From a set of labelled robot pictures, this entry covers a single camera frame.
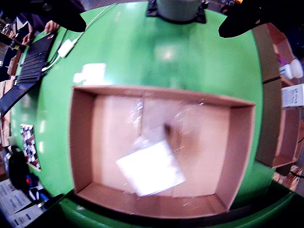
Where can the white scribbled paper cutout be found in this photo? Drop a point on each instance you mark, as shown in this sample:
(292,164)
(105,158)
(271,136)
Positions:
(91,73)

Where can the white printed paper sheets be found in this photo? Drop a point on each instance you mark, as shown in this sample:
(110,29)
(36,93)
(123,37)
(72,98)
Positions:
(14,204)

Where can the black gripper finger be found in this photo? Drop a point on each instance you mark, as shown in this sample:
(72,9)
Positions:
(66,14)
(242,21)

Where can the shallow cardboard tray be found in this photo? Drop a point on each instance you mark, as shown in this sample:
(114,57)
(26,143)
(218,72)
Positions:
(213,154)

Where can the white bottle with round cap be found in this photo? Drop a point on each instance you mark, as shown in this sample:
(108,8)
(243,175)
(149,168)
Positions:
(293,69)

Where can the black white patterned card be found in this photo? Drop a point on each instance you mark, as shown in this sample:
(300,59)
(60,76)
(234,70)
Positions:
(31,147)

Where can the person's left hand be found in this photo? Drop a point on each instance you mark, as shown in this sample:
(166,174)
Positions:
(51,26)

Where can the cardboard box with divider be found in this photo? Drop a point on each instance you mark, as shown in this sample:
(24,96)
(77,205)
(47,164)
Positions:
(270,107)

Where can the person's right hand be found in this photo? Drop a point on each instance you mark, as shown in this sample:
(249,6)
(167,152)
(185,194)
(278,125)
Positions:
(28,39)

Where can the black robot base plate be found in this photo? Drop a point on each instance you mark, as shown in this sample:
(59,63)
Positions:
(202,17)

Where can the black laptop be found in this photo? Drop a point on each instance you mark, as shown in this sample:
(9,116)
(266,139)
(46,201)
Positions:
(33,61)

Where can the white carton with cow print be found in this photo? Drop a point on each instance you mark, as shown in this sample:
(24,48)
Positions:
(293,95)

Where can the tall white carton box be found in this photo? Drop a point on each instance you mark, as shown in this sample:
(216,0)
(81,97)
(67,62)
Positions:
(152,166)

